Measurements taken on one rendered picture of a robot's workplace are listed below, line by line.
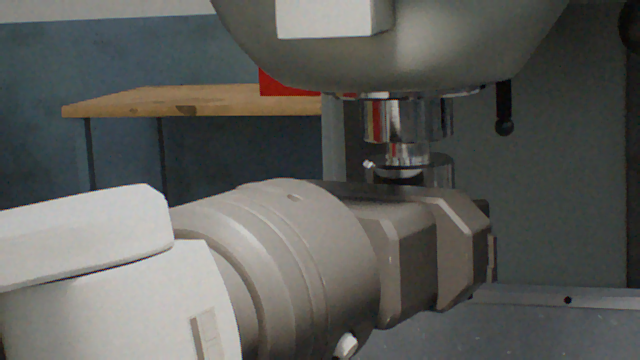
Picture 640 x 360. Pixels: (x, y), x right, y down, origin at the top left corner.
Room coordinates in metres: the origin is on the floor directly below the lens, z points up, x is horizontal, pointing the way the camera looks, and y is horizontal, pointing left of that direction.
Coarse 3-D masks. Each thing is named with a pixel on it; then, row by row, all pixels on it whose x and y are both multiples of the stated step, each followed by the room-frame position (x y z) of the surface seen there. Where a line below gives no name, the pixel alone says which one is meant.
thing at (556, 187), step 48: (576, 48) 0.90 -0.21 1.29; (624, 48) 0.89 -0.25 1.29; (480, 96) 0.93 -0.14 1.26; (528, 96) 0.91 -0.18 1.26; (576, 96) 0.90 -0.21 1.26; (624, 96) 0.89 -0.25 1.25; (336, 144) 0.97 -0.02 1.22; (384, 144) 0.95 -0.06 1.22; (432, 144) 0.94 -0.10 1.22; (480, 144) 0.93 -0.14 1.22; (528, 144) 0.91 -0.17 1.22; (576, 144) 0.90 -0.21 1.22; (624, 144) 0.89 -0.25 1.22; (480, 192) 0.93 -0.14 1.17; (528, 192) 0.91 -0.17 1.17; (576, 192) 0.90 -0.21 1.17; (624, 192) 0.89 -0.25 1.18; (528, 240) 0.91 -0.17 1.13; (576, 240) 0.90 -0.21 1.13; (624, 240) 0.89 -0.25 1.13
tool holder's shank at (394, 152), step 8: (392, 144) 0.56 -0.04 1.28; (400, 144) 0.56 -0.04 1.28; (408, 144) 0.55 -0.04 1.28; (416, 144) 0.55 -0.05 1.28; (424, 144) 0.56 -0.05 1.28; (392, 152) 0.56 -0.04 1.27; (400, 152) 0.56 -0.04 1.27; (408, 152) 0.55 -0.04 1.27; (416, 152) 0.55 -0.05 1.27; (424, 152) 0.56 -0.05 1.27; (392, 160) 0.56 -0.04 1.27; (400, 160) 0.56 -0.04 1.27; (408, 160) 0.55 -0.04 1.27; (416, 160) 0.56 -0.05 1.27
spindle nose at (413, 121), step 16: (368, 112) 0.55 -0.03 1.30; (384, 112) 0.55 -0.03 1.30; (400, 112) 0.54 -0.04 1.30; (416, 112) 0.54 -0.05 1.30; (432, 112) 0.54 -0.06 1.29; (448, 112) 0.55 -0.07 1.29; (368, 128) 0.55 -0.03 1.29; (384, 128) 0.55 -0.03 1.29; (400, 128) 0.54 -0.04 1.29; (416, 128) 0.54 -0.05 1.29; (432, 128) 0.54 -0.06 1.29; (448, 128) 0.55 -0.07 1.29
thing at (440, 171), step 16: (368, 160) 0.56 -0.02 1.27; (384, 160) 0.56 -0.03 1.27; (432, 160) 0.55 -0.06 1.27; (448, 160) 0.56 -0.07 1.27; (368, 176) 0.56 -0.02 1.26; (384, 176) 0.55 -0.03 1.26; (400, 176) 0.54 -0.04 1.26; (416, 176) 0.54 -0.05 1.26; (432, 176) 0.54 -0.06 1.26; (448, 176) 0.55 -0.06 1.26
